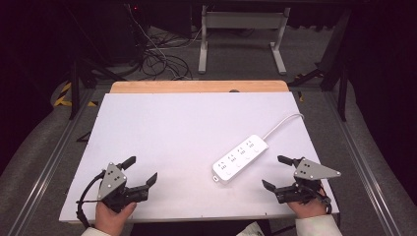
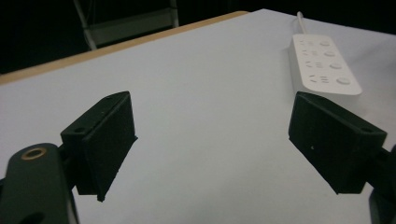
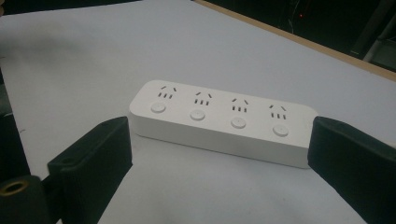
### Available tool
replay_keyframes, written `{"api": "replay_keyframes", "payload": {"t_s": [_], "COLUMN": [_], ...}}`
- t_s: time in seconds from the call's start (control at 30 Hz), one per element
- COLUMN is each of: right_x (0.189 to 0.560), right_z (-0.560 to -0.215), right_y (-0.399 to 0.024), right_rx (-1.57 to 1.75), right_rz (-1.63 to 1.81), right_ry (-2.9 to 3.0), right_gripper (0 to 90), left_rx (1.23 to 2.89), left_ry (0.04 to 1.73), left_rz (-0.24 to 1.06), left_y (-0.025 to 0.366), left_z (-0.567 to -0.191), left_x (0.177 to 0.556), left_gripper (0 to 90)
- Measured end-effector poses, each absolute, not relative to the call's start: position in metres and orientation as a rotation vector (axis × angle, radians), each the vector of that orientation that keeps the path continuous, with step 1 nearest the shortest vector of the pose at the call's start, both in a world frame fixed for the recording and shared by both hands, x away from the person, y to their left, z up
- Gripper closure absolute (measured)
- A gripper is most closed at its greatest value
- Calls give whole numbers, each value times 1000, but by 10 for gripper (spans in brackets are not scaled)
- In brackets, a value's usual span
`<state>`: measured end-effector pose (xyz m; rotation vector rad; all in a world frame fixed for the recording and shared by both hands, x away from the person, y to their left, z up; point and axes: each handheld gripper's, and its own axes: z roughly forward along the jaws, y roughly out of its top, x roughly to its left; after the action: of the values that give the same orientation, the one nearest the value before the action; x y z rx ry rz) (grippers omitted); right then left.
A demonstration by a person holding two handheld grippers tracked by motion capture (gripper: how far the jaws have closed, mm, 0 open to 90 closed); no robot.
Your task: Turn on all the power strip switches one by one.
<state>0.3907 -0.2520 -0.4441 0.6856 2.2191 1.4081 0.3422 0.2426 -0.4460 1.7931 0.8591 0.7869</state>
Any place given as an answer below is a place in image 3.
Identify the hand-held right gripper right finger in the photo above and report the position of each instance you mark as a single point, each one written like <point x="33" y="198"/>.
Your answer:
<point x="358" y="165"/>

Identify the metal stand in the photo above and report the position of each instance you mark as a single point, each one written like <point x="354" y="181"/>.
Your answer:
<point x="376" y="34"/>

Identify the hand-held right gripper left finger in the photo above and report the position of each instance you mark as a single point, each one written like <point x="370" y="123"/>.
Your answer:
<point x="93" y="165"/>

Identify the white power strip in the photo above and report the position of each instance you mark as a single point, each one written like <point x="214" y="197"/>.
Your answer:
<point x="218" y="124"/>

